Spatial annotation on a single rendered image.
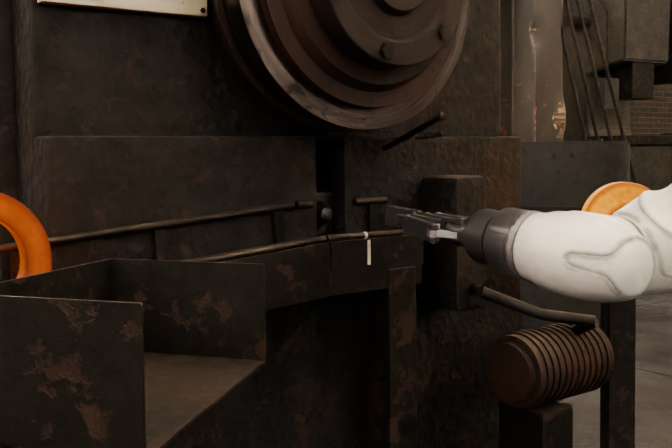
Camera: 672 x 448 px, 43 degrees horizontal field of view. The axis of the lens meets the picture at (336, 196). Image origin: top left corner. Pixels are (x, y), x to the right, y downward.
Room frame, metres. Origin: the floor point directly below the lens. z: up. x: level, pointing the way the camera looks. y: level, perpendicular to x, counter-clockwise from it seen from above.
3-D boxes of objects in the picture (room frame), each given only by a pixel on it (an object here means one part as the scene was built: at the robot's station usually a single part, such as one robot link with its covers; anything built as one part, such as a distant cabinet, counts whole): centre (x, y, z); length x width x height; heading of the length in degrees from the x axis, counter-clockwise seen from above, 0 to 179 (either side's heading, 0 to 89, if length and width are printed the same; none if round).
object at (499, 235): (1.13, -0.24, 0.72); 0.09 x 0.06 x 0.09; 126
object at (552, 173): (4.15, -1.12, 0.45); 0.59 x 0.59 x 0.89
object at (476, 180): (1.56, -0.21, 0.68); 0.11 x 0.08 x 0.24; 36
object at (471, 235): (1.19, -0.20, 0.73); 0.09 x 0.08 x 0.07; 36
